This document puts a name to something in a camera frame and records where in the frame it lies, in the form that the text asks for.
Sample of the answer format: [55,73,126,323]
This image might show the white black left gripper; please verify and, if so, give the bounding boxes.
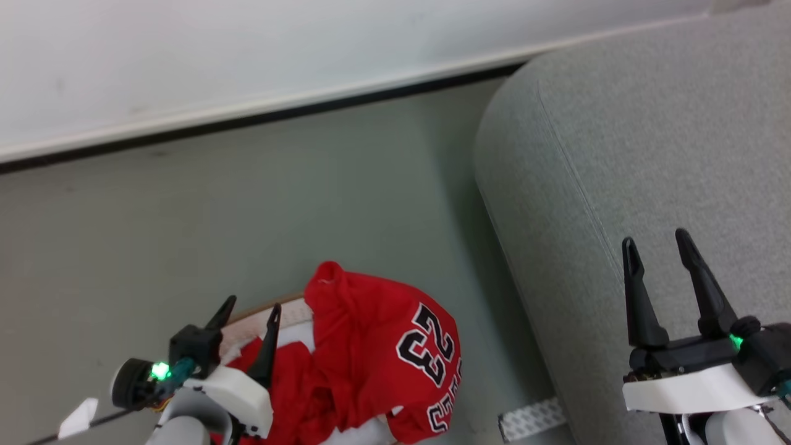
[169,295,283,439]

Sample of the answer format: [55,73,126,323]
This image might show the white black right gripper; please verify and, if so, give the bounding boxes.
[621,228,791,415]

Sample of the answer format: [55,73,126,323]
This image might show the white patterned tape strip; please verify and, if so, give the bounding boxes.
[498,397,567,443]

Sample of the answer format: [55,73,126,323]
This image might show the red basketball jersey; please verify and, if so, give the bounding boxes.
[210,261,463,445]

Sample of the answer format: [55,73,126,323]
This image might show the thin black cable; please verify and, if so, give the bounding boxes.
[25,408,146,445]

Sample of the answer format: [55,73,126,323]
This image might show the small white tag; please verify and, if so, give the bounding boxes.
[57,397,99,439]

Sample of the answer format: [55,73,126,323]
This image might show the dark wall baseboard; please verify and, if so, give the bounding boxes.
[0,61,526,175]

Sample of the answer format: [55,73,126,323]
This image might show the grey fabric sofa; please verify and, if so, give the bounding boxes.
[474,0,791,445]

